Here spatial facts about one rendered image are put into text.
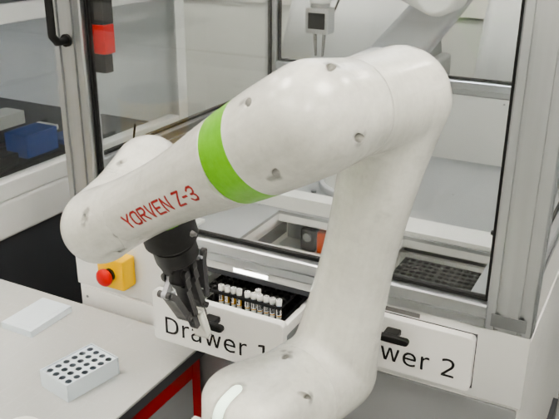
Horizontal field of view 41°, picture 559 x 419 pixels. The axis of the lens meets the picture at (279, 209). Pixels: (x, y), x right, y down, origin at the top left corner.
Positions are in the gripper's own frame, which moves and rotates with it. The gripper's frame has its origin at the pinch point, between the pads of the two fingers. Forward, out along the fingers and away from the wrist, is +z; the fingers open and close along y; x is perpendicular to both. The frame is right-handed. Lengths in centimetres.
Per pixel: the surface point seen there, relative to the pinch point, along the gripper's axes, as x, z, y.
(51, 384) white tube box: -25.5, 9.0, 16.9
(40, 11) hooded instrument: -80, -26, -61
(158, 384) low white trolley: -10.1, 15.7, 6.0
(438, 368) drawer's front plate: 40.2, 12.7, -13.6
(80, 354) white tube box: -26.8, 11.3, 7.7
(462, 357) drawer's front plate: 44.2, 9.2, -14.9
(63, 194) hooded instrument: -80, 23, -45
